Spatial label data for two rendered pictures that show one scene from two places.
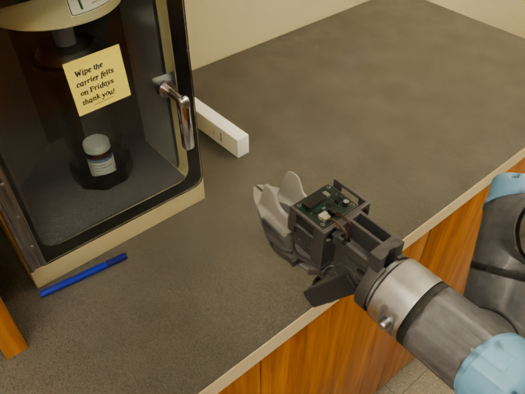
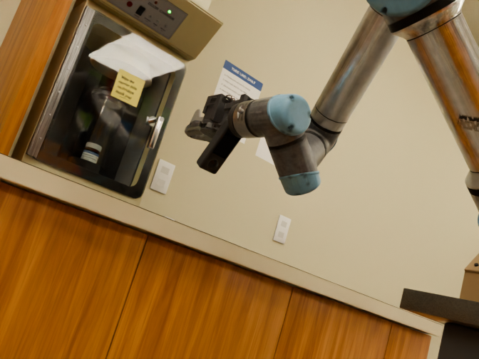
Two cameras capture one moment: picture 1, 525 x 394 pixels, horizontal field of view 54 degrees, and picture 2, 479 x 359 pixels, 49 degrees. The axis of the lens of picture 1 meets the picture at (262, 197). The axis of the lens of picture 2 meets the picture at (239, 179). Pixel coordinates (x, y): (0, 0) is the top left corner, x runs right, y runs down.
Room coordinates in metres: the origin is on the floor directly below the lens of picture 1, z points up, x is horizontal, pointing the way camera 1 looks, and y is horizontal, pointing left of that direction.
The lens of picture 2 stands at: (-0.69, -0.22, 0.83)
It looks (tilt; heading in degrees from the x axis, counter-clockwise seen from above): 12 degrees up; 4
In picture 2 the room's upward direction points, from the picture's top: 17 degrees clockwise
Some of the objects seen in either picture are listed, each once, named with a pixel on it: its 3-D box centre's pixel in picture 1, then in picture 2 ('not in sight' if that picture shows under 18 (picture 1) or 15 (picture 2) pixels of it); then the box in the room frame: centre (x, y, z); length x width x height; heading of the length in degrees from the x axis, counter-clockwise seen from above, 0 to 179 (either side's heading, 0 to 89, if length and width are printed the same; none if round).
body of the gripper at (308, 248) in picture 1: (344, 245); (228, 119); (0.36, -0.09, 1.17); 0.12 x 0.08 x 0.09; 40
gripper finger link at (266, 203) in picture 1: (270, 202); (194, 121); (0.44, -0.01, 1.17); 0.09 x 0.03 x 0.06; 40
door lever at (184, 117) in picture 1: (179, 116); (152, 132); (0.62, 0.12, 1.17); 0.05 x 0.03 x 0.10; 40
